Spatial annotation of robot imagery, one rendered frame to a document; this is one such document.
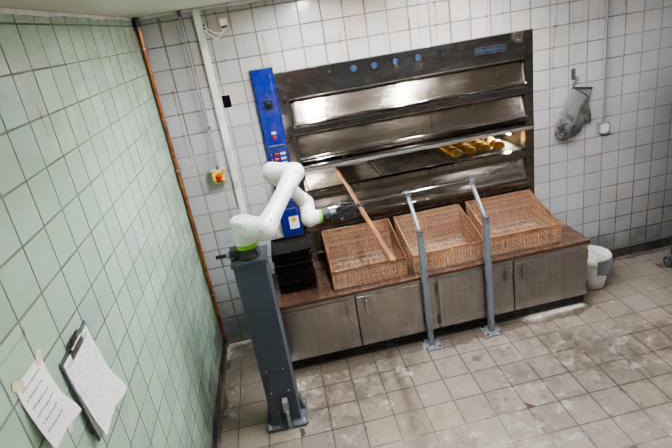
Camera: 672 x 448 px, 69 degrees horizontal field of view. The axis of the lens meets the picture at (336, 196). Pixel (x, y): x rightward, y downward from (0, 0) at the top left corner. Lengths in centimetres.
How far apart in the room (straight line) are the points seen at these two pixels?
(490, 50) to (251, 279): 241
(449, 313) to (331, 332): 90
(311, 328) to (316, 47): 200
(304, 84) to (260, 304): 159
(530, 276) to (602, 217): 112
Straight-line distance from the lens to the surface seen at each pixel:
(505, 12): 396
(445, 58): 381
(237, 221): 275
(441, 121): 385
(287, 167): 286
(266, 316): 299
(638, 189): 494
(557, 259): 403
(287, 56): 354
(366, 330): 372
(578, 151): 447
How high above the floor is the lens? 242
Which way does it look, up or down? 20 degrees down
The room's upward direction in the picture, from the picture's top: 9 degrees counter-clockwise
